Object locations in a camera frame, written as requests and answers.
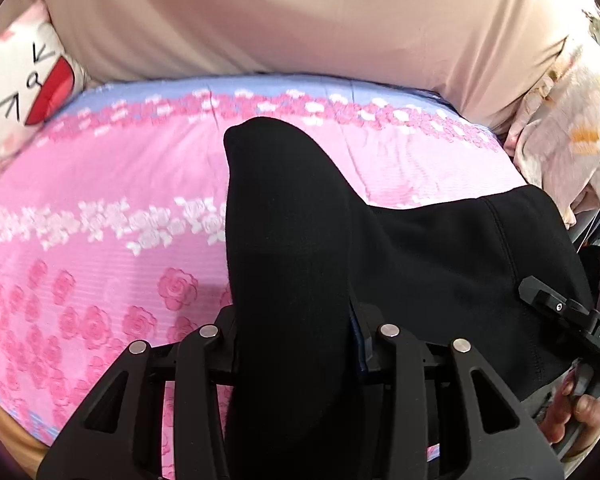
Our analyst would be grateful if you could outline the beige curtain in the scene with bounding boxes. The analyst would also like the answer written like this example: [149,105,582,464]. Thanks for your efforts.
[0,0,598,131]

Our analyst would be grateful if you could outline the pale floral blanket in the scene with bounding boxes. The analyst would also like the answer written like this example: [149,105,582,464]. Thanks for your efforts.
[502,10,600,231]

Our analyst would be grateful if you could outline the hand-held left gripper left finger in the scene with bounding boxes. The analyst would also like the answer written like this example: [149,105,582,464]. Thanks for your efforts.
[36,305,241,480]

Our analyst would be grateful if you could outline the person's right hand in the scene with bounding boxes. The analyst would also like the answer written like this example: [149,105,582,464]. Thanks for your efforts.
[539,367,600,453]

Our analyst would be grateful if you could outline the black pants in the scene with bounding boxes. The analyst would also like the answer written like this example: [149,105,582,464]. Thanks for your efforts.
[222,116,597,480]

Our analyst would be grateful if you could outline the cartoon cat face pillow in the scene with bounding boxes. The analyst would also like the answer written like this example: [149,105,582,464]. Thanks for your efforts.
[0,0,88,163]

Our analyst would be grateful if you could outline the pink floral bedsheet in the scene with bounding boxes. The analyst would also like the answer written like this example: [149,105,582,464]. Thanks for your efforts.
[0,74,531,467]

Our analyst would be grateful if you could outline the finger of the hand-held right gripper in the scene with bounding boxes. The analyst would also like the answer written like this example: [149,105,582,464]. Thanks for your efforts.
[518,275,597,335]

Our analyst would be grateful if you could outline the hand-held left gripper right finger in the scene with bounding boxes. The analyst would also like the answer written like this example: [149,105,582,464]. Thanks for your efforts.
[349,304,566,480]

